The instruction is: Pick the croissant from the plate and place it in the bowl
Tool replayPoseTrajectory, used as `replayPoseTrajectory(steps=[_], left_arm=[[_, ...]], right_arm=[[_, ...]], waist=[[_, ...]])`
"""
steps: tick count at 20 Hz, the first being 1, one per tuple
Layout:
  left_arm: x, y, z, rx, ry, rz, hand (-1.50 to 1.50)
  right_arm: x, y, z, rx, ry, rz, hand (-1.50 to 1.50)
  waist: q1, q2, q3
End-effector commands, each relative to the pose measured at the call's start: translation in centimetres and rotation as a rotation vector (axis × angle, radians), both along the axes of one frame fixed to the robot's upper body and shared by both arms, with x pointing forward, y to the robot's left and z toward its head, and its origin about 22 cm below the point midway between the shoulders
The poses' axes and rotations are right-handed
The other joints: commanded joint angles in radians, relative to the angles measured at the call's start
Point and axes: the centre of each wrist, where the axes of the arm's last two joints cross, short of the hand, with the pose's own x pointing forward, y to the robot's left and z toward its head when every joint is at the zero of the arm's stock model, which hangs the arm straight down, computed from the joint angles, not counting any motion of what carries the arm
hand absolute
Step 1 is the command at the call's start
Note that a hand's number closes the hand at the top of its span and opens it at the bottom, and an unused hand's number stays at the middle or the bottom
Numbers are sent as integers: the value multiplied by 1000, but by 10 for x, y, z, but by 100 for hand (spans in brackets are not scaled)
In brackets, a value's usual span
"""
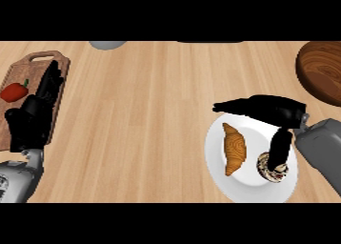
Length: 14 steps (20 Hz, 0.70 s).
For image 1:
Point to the golden brown croissant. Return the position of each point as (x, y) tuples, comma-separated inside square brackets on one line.
[(234, 149)]

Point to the red bell pepper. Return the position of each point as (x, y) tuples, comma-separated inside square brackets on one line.
[(13, 91)]

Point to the white round plate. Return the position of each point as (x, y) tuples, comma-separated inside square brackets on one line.
[(244, 181)]

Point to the grey round object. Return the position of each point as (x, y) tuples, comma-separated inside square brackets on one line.
[(107, 44)]

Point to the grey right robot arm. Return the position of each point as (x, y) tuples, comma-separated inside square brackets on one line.
[(324, 152)]

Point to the brown speckled mushroom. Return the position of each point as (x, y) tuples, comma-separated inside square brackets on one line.
[(272, 174)]

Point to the dark brown wooden bowl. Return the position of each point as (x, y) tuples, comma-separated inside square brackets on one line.
[(324, 71)]

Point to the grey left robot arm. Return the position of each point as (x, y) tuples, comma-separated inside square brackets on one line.
[(18, 178)]

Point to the brown wooden cutting board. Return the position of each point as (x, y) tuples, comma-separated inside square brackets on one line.
[(18, 95)]

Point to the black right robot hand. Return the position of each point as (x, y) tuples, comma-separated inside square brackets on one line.
[(275, 109)]

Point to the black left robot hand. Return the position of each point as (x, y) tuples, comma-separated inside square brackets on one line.
[(32, 117)]

